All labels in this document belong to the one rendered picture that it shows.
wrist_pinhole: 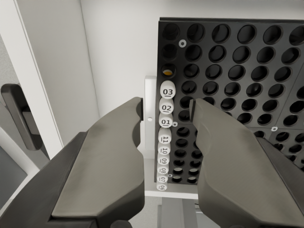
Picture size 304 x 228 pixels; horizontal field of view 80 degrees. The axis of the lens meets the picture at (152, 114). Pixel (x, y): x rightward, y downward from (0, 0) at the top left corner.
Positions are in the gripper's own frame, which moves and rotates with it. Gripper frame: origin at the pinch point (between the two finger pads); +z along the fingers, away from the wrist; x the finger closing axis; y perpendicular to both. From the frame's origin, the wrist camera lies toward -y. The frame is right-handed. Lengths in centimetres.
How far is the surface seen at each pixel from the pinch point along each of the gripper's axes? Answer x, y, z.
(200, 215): 44, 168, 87
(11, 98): -13.2, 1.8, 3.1
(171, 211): 9, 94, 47
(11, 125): -32.4, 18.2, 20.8
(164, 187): 0.5, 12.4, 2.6
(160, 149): -0.2, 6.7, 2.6
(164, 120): 0.1, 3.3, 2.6
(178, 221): 12, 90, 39
